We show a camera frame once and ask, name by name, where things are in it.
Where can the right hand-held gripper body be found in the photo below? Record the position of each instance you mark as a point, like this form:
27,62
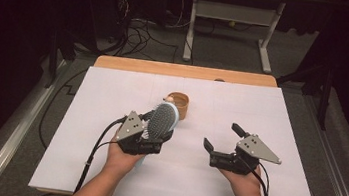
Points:
257,148

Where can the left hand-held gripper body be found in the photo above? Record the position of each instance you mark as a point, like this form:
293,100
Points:
130,129

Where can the light blue hairbrush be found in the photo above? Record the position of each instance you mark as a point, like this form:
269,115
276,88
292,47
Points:
162,120

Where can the wooden cup with small figure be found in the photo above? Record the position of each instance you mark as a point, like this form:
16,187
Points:
182,107

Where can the person's left hand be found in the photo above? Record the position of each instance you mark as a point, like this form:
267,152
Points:
121,160

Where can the person's right hand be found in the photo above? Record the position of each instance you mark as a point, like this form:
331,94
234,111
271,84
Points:
245,185

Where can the white board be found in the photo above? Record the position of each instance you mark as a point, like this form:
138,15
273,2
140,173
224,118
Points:
201,188

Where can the wooden table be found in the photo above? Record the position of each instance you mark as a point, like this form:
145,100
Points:
182,70

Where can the black metal stand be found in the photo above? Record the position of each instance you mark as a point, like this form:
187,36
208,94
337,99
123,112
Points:
324,96
55,56

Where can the small yellow ball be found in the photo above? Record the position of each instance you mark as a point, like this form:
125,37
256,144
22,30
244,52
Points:
232,23

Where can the black computer tower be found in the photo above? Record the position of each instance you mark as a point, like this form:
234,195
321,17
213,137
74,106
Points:
106,9

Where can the white desk frame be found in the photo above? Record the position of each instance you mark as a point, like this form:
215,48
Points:
233,13

